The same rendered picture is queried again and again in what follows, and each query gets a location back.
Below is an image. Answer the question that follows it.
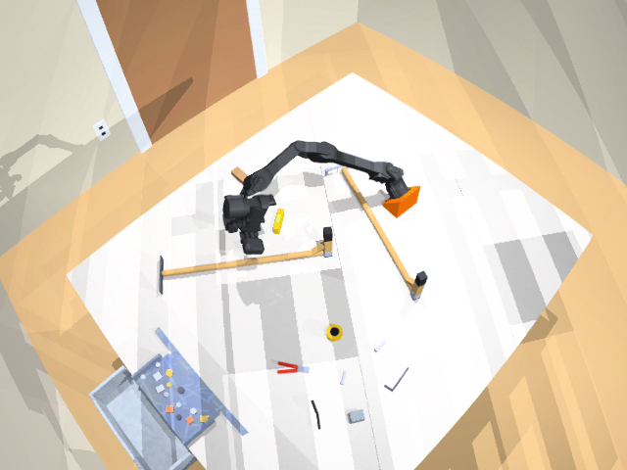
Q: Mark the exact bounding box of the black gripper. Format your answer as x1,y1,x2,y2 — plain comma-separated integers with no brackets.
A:
239,214,265,255

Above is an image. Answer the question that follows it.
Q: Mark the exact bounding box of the yellow ring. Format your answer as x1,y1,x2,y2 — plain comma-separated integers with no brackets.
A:
326,324,342,342

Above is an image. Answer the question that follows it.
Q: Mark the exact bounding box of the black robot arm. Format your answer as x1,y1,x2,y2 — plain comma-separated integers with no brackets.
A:
222,140,411,233

